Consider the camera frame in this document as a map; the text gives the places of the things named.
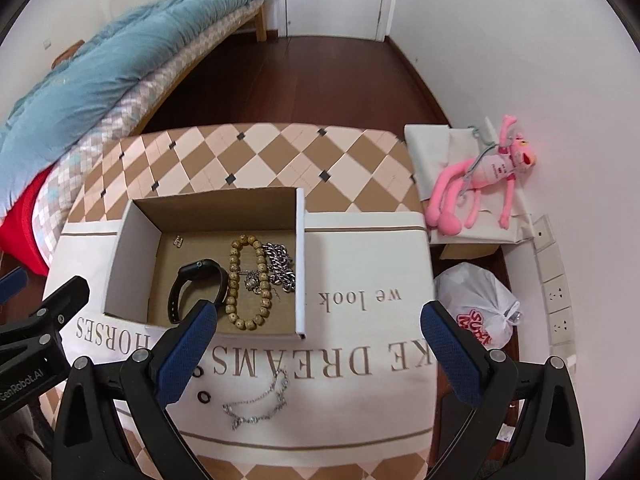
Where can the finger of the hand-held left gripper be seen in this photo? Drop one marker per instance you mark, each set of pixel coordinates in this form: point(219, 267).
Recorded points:
point(11, 286)
point(55, 310)

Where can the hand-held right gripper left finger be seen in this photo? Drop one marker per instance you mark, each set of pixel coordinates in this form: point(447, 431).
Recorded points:
point(189, 342)

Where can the brown checkered tablecloth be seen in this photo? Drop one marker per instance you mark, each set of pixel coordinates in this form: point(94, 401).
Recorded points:
point(300, 160)

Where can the small silver clasp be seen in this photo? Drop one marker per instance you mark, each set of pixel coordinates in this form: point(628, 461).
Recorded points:
point(176, 241)

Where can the pink plush toy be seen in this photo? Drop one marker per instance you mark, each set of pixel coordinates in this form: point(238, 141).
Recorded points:
point(492, 167)

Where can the brown wooden headboard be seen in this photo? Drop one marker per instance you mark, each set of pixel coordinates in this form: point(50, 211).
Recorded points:
point(67, 53)

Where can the open cardboard box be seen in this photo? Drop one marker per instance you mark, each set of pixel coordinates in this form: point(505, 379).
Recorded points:
point(210, 210)

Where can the blue quilt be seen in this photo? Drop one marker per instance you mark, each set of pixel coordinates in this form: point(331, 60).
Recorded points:
point(100, 70)

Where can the single white wall socket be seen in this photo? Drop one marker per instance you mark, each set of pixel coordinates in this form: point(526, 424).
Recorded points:
point(47, 43)

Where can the white printed cloth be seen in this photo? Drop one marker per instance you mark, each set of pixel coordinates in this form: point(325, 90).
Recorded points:
point(390, 260)

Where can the wooden bed frame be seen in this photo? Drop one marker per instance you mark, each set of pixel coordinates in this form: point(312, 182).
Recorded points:
point(261, 25)

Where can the red cloth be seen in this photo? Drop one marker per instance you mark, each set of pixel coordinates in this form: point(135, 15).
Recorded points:
point(20, 230)

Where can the black smartwatch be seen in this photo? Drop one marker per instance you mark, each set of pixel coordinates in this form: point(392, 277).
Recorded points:
point(200, 266)

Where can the row of white wall sockets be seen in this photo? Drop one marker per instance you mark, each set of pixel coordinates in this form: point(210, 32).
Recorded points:
point(559, 297)

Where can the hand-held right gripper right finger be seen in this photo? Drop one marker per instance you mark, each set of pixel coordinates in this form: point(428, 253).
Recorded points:
point(445, 342)

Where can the white plastic bag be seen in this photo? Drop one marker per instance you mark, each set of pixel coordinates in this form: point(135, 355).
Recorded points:
point(465, 285)

